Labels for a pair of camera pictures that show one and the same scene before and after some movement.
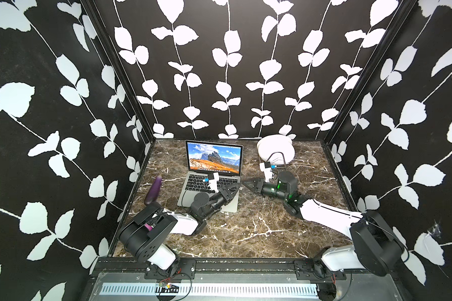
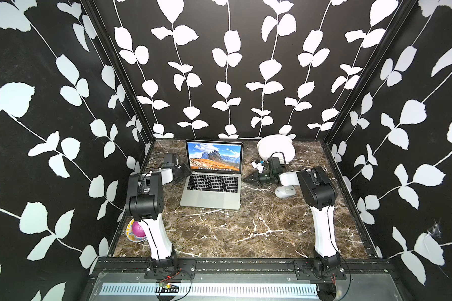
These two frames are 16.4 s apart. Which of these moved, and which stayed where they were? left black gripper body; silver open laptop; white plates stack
Moved: left black gripper body
Stayed: white plates stack; silver open laptop
